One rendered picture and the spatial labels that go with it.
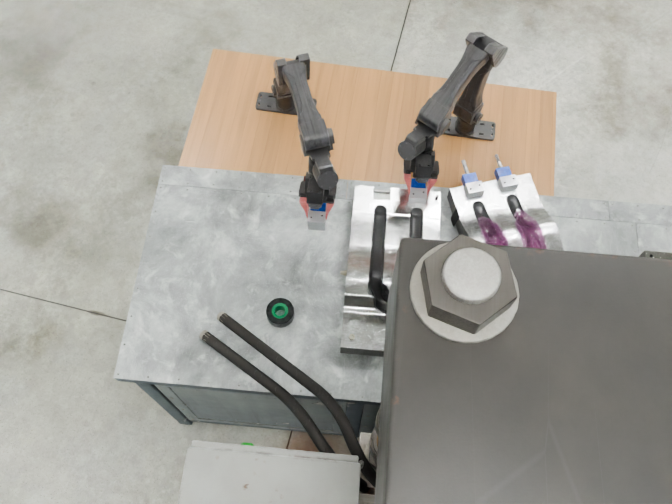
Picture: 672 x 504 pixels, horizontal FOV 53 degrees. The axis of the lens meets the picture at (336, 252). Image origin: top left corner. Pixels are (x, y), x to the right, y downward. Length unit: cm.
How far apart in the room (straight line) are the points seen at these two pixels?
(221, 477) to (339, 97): 148
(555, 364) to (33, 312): 260
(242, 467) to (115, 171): 225
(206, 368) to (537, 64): 236
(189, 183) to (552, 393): 167
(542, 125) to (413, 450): 183
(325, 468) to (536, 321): 59
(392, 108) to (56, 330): 164
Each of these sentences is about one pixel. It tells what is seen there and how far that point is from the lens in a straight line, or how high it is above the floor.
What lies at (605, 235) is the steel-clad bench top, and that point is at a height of 80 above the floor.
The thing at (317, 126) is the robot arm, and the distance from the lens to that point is 179.
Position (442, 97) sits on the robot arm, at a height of 118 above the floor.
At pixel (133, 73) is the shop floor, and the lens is 359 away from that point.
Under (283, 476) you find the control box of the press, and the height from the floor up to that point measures 147.
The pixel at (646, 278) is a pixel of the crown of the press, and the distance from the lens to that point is 79.
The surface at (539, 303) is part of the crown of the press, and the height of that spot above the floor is 201.
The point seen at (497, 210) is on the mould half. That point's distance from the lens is 212.
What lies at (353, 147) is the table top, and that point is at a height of 80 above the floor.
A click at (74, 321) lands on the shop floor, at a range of 302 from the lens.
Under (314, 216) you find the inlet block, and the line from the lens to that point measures 193.
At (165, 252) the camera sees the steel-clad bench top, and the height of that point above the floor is 80.
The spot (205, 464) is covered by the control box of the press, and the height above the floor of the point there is 147.
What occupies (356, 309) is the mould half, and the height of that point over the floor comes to 86.
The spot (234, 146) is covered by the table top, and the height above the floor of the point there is 80.
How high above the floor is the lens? 267
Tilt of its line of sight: 65 degrees down
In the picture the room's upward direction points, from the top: straight up
